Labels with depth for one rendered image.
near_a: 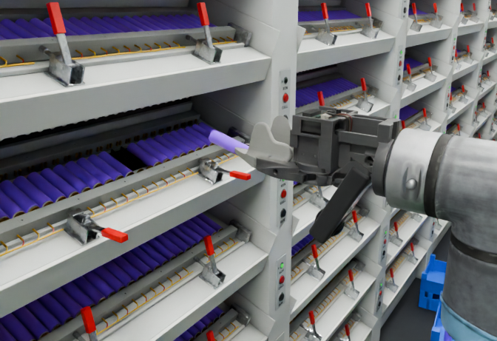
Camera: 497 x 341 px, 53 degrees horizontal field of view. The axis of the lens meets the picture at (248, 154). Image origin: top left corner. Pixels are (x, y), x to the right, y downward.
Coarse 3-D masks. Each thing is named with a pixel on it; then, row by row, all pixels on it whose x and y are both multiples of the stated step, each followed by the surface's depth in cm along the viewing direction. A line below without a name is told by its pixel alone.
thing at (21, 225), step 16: (176, 160) 83; (192, 160) 85; (128, 176) 75; (144, 176) 76; (160, 176) 79; (96, 192) 69; (112, 192) 71; (128, 192) 74; (48, 208) 64; (64, 208) 65; (80, 208) 67; (112, 208) 70; (0, 224) 59; (16, 224) 60; (32, 224) 61; (48, 224) 63; (0, 240) 58; (0, 256) 57
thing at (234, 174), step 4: (216, 164) 84; (212, 168) 85; (216, 168) 85; (220, 172) 84; (224, 172) 83; (228, 172) 83; (232, 172) 82; (236, 172) 82; (240, 172) 82; (232, 176) 82; (236, 176) 82; (240, 176) 81; (244, 176) 81; (248, 176) 81
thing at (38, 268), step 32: (96, 128) 82; (224, 128) 102; (224, 160) 93; (160, 192) 78; (192, 192) 80; (224, 192) 88; (128, 224) 69; (160, 224) 75; (32, 256) 59; (64, 256) 61; (96, 256) 65; (0, 288) 54; (32, 288) 58
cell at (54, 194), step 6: (30, 174) 69; (36, 174) 70; (30, 180) 69; (36, 180) 69; (42, 180) 69; (36, 186) 68; (42, 186) 68; (48, 186) 68; (54, 186) 69; (48, 192) 67; (54, 192) 67; (60, 192) 68; (54, 198) 67
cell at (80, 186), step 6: (54, 168) 72; (60, 168) 72; (66, 168) 73; (60, 174) 72; (66, 174) 72; (72, 174) 72; (66, 180) 71; (72, 180) 71; (78, 180) 71; (72, 186) 71; (78, 186) 70; (84, 186) 70; (78, 192) 70
